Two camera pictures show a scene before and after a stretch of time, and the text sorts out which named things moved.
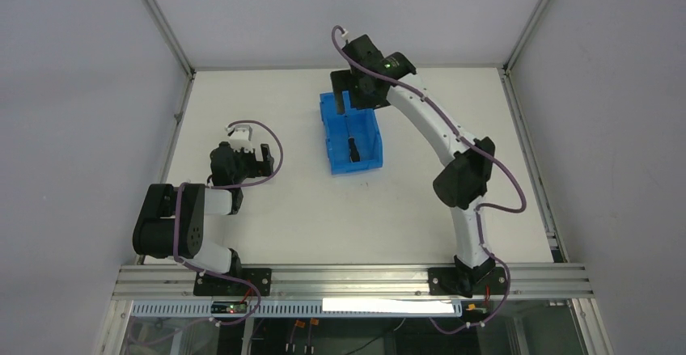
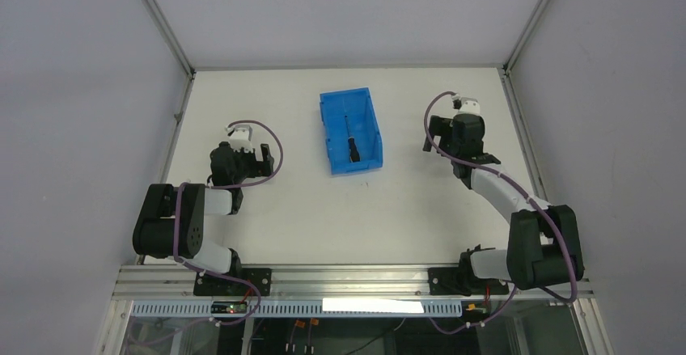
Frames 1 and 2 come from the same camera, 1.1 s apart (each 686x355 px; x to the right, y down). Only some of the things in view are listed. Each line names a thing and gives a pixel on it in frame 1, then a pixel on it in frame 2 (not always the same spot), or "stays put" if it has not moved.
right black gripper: (349, 93) -> (438, 133)
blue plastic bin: (359, 124) stays put
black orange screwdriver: (354, 154) stays put
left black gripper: (257, 161) stays put
